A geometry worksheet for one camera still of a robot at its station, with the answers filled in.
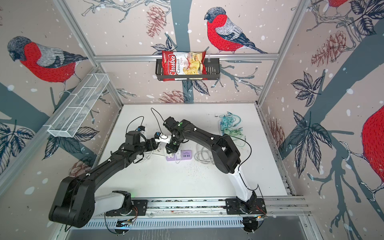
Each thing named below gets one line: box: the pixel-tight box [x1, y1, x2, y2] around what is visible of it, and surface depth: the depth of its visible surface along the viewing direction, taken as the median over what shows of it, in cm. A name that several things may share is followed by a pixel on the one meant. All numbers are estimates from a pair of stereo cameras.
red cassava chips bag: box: [161, 50, 208, 82], surface depth 90 cm
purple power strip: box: [166, 150, 192, 161], surface depth 91 cm
